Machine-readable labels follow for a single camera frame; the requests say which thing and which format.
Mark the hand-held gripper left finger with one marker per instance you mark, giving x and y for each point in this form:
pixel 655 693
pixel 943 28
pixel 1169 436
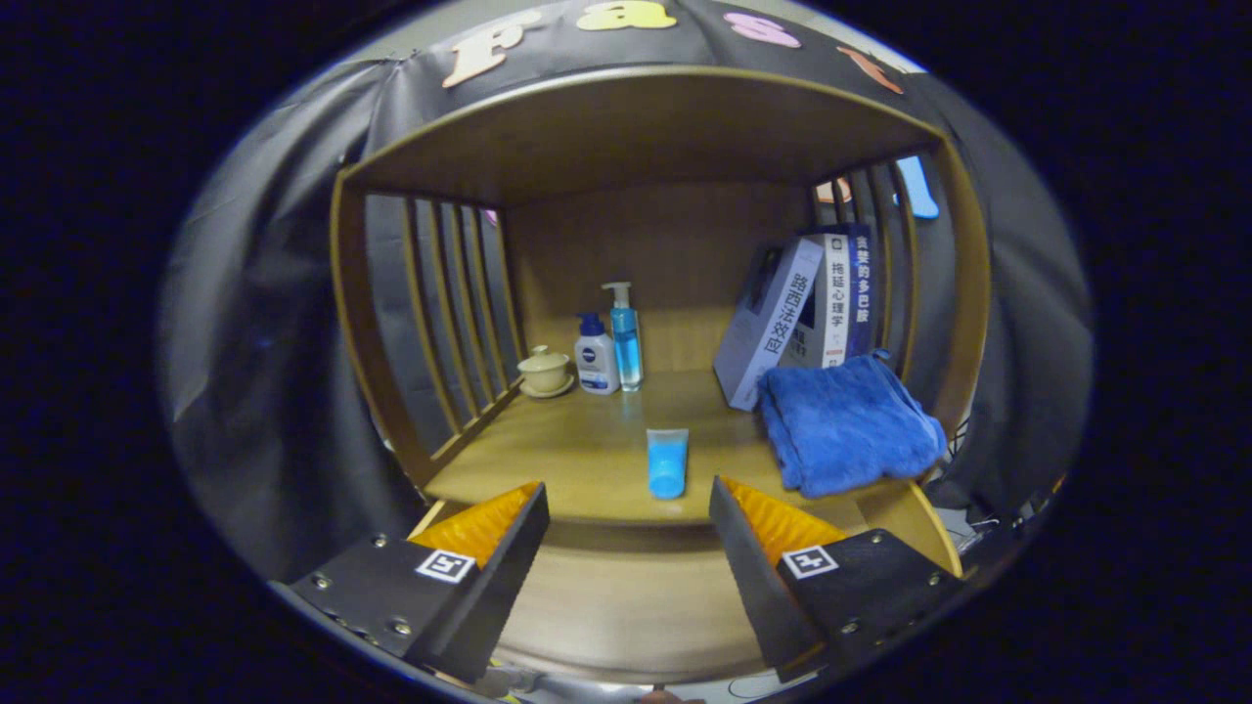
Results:
pixel 504 587

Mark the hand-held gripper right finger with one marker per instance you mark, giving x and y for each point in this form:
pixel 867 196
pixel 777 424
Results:
pixel 758 587

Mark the blue white cosmetic tube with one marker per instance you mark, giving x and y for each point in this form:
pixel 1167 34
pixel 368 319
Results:
pixel 667 464

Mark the wooden countertop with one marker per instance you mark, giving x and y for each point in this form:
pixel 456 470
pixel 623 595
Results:
pixel 567 460

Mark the wooden cabinet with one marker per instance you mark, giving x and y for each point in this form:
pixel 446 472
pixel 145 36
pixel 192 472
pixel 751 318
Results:
pixel 636 235

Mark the blue towel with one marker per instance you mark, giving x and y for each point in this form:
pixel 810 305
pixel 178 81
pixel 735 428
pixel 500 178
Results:
pixel 841 425

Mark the beige lidded teacup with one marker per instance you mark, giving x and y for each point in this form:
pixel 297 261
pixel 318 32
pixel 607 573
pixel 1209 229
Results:
pixel 544 374

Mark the white lotion bottle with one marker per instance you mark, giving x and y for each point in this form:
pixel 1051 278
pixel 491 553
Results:
pixel 595 362

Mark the grey leaning book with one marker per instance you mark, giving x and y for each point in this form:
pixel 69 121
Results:
pixel 768 323

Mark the blue pump bottle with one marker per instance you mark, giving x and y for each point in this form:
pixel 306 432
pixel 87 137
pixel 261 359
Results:
pixel 626 342

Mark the white spine book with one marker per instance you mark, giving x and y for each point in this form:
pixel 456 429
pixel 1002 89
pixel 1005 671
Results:
pixel 836 303

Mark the dark blue book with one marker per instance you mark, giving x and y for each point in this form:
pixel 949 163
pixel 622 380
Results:
pixel 862 293

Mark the black backdrop cloth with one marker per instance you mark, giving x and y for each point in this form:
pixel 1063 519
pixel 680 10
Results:
pixel 254 342

